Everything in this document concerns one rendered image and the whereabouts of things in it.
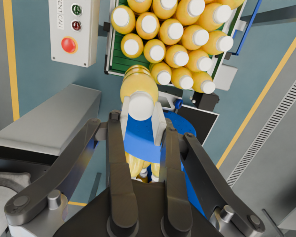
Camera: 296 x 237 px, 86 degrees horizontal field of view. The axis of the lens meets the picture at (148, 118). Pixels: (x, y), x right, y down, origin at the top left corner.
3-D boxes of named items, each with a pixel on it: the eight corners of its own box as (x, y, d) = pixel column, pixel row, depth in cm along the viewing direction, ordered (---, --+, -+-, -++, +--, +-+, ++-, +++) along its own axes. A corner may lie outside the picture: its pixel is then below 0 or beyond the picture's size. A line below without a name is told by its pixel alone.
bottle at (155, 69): (145, 69, 66) (147, 79, 49) (156, 54, 63) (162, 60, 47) (158, 79, 68) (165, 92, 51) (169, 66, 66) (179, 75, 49)
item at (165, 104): (143, 98, 69) (143, 109, 58) (144, 92, 68) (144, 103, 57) (165, 102, 70) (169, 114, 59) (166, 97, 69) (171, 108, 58)
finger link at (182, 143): (167, 138, 16) (195, 143, 16) (161, 116, 20) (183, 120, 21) (163, 150, 16) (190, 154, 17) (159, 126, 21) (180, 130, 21)
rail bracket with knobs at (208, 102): (185, 99, 73) (192, 108, 64) (190, 84, 70) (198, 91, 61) (205, 103, 75) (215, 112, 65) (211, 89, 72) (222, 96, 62)
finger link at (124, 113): (123, 141, 18) (117, 140, 17) (126, 114, 24) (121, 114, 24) (128, 117, 16) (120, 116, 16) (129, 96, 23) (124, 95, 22)
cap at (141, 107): (128, 114, 26) (127, 120, 24) (128, 91, 24) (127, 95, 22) (151, 115, 26) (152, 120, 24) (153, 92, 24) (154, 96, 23)
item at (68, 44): (62, 51, 43) (60, 51, 42) (62, 36, 42) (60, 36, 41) (76, 53, 44) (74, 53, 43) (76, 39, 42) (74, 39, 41)
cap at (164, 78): (154, 78, 49) (155, 79, 48) (162, 67, 48) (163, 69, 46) (164, 85, 50) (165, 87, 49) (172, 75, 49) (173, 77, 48)
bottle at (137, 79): (124, 91, 43) (118, 123, 26) (124, 64, 39) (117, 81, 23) (150, 92, 43) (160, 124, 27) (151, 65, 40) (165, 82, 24)
